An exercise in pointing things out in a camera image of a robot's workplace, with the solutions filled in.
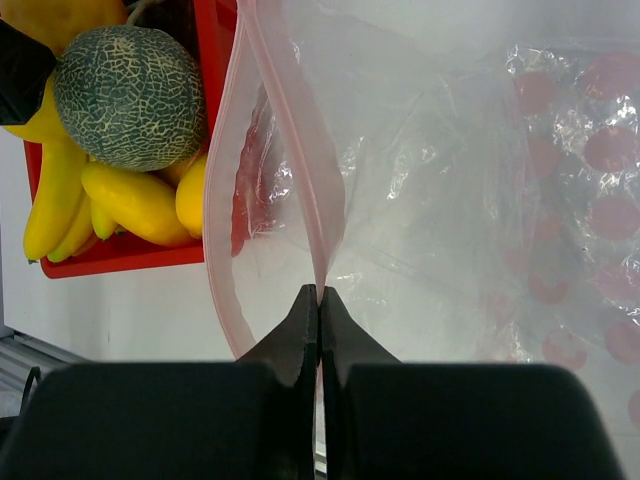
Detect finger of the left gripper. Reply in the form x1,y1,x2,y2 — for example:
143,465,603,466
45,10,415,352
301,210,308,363
0,20,57,125

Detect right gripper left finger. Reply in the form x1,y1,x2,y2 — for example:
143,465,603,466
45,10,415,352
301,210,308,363
240,285,319,479

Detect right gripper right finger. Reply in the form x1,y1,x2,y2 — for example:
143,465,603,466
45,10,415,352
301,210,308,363
319,287,399,479

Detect netted green melon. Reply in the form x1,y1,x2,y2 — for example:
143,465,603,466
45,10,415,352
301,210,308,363
52,25,207,172

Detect clear zip top bag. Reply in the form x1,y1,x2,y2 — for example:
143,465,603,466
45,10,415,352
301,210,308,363
204,1,639,437

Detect yellow banana bunch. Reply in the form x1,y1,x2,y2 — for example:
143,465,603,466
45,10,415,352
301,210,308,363
23,79,89,262

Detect yellow mango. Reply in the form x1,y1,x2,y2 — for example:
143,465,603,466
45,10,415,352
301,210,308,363
81,162,195,248

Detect orange yellow round fruit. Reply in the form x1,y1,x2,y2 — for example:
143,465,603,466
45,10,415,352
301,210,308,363
175,153,208,239

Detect red plastic tray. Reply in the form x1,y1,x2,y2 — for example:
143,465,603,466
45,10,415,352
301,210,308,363
39,0,237,279

